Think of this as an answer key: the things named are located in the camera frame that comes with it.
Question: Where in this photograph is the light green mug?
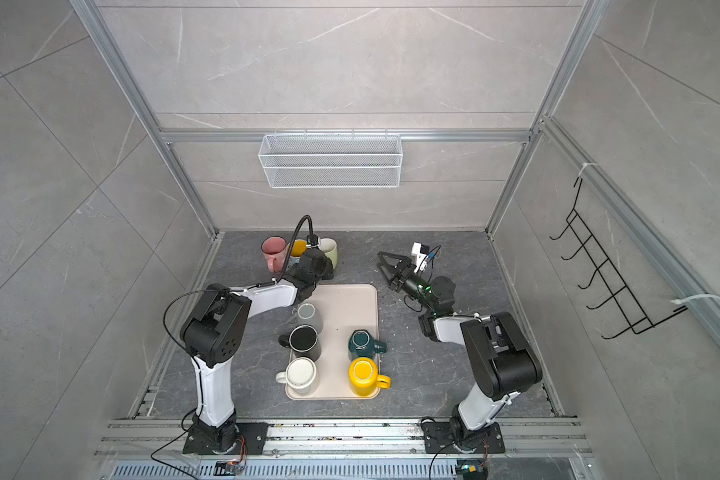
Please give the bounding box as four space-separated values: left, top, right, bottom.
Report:
318 237 338 269

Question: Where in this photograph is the white mug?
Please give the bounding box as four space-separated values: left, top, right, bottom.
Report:
275 357 319 397

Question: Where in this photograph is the blue butterfly mug yellow inside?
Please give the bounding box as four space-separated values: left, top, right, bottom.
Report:
290 239 308 259

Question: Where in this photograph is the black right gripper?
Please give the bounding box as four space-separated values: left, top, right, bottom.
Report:
379 255 437 316

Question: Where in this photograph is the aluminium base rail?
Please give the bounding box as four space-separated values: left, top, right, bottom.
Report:
88 418 603 479

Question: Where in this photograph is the beige plastic tray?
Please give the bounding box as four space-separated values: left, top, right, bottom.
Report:
284 284 381 401

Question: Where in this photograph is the pink mug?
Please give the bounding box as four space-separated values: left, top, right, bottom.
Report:
261 236 288 274

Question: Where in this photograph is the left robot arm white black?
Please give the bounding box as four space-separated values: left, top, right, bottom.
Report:
171 215 333 453

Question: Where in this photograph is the black wire hook rack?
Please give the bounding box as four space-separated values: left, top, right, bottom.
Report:
549 178 688 340

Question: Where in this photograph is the dark green mug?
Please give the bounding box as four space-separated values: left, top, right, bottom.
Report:
348 329 387 361

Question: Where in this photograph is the white wire mesh basket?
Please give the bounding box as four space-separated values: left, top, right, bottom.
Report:
258 133 404 189

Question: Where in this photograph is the grey mug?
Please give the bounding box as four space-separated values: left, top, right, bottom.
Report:
292 302 323 333

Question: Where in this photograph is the black mug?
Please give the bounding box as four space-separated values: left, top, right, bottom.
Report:
278 325 322 362

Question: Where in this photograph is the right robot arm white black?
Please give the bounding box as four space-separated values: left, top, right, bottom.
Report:
378 251 543 453

